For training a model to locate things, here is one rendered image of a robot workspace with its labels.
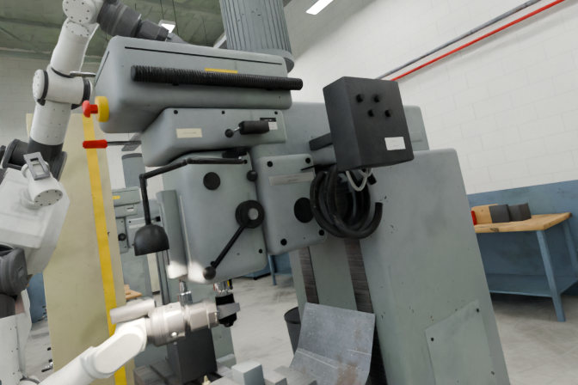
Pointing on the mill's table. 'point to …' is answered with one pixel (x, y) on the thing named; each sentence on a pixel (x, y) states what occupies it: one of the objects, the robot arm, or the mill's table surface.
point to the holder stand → (193, 355)
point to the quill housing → (215, 217)
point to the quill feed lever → (248, 211)
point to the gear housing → (205, 132)
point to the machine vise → (286, 376)
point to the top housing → (241, 64)
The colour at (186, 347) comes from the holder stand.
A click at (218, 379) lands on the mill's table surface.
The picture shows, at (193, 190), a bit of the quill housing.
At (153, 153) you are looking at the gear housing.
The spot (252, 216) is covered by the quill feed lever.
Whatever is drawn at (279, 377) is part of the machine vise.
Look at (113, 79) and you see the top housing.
